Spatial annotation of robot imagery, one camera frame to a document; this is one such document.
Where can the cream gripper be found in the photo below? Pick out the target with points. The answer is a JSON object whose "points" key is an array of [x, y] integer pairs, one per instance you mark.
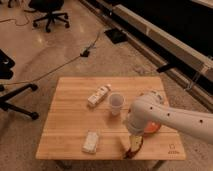
{"points": [[135, 142]]}

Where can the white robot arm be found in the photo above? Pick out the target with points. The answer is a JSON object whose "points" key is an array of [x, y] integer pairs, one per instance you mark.
{"points": [[149, 108]]}

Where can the orange plate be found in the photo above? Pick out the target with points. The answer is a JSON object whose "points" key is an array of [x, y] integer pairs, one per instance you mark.
{"points": [[152, 127]]}

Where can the wooden table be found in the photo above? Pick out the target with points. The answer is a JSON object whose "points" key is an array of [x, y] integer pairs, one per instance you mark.
{"points": [[69, 118]]}

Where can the white carton bottle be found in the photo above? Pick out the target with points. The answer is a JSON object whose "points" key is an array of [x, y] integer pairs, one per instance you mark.
{"points": [[99, 95]]}

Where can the black floor box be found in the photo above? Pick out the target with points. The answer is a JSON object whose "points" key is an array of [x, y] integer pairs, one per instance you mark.
{"points": [[116, 36]]}

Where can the black office chair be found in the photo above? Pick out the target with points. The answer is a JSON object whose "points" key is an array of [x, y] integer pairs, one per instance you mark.
{"points": [[51, 9]]}

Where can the long grey rail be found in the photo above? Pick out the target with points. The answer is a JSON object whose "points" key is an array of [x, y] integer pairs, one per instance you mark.
{"points": [[198, 61]]}

